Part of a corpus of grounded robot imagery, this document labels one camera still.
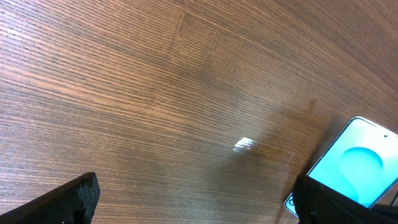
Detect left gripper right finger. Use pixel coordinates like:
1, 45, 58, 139
292, 175, 397, 224

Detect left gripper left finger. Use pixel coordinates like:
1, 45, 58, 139
1, 172, 100, 224

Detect turquoise screen smartphone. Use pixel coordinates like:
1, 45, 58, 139
284, 116, 397, 217

